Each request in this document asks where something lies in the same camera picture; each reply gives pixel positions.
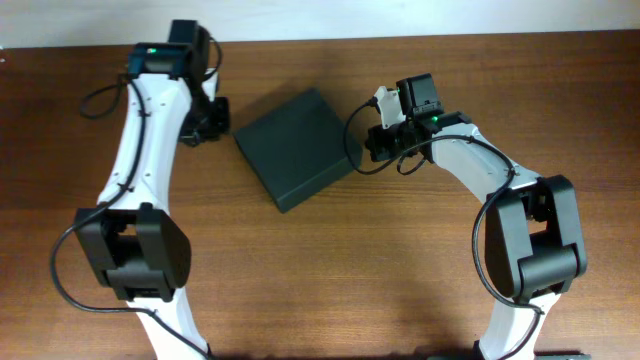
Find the black box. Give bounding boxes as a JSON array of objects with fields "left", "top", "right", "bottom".
[{"left": 234, "top": 88, "right": 362, "bottom": 213}]

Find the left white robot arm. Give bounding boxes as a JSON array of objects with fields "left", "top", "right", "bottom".
[{"left": 72, "top": 20, "right": 230, "bottom": 359}]

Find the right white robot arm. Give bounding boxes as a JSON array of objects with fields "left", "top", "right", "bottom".
[{"left": 365, "top": 74, "right": 587, "bottom": 360}]

